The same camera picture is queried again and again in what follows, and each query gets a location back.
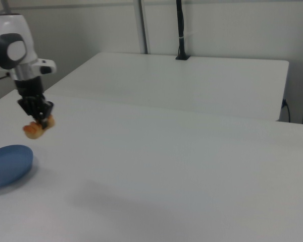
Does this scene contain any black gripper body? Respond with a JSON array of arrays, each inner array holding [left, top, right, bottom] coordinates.
[[14, 75, 55, 119]]

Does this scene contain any orange-brown bread roll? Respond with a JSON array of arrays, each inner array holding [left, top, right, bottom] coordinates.
[[23, 116, 56, 140]]

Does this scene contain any blue round plate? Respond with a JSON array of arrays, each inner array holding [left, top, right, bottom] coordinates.
[[0, 144, 34, 189]]

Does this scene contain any white side table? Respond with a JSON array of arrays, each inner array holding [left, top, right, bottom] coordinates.
[[44, 51, 290, 122]]

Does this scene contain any grey partition post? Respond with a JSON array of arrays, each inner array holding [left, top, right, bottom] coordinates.
[[133, 0, 152, 54]]

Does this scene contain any black camera stand pole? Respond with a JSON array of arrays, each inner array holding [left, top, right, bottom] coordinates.
[[175, 0, 191, 61]]

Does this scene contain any black power cable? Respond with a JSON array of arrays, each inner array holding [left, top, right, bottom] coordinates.
[[282, 98, 291, 123]]

